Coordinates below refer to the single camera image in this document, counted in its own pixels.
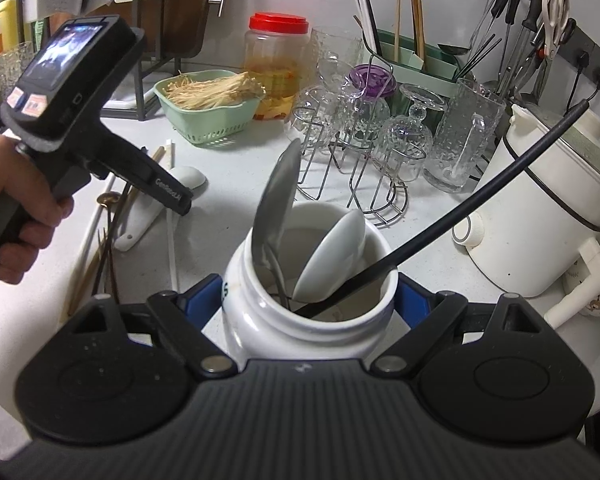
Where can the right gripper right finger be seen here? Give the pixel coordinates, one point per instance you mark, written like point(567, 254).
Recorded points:
point(431, 318)

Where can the black metal shelf rack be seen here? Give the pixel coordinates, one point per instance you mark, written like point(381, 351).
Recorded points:
point(145, 35)

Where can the white patterned chopstick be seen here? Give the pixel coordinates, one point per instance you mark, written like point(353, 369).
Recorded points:
point(170, 224)

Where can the person's left hand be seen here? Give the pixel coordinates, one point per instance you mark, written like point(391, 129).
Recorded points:
point(29, 213)

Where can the wire glass drying rack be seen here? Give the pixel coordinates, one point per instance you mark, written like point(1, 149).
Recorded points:
point(357, 152)

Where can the wooden chopstick on counter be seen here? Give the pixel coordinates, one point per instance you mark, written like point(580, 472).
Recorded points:
point(123, 205)

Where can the green plastic basket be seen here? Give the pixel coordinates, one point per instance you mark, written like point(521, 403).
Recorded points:
point(202, 127)

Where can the hanging kitchen utensils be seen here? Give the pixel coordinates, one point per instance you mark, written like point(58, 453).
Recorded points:
point(530, 32)

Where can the white ceramic spoon in jar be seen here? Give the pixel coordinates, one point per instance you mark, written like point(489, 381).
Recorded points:
point(333, 261)

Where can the green chopstick holder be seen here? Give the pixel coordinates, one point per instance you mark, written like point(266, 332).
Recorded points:
point(435, 73)

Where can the thin white chopstick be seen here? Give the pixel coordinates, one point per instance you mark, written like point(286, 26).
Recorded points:
point(87, 256)

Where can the wall power socket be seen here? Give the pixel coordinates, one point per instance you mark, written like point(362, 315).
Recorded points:
point(582, 52)

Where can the white ceramic utensil jar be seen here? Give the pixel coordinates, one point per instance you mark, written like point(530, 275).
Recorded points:
point(257, 326)

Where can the wooden cutting board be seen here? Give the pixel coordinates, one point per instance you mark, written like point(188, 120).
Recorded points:
point(183, 23)

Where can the black chopstick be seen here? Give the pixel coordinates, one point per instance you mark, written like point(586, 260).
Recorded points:
point(423, 239)

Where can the purple glass lid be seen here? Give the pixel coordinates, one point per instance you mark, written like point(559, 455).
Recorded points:
point(375, 81)

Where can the tall dotted glass mug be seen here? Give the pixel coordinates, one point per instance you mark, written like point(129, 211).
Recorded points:
point(463, 134)

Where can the white electric cooking pot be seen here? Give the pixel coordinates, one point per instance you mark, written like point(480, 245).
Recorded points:
point(527, 235)

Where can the clear textured glass cup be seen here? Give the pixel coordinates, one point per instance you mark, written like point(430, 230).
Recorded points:
point(333, 42)

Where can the steel spoon in jar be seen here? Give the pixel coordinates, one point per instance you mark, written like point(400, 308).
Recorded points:
point(271, 215)

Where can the white ceramic soup spoon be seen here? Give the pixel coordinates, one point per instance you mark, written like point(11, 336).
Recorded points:
point(146, 210)

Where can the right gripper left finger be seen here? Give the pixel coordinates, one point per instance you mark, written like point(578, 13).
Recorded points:
point(180, 317)

